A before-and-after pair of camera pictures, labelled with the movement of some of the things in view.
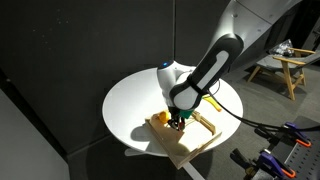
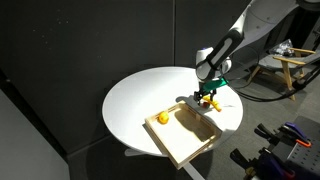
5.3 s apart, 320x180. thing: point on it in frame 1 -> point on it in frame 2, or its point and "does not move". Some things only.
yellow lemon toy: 164,116 does not move
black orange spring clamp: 289,133 does not move
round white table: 135,99 does not move
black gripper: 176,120 -> 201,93
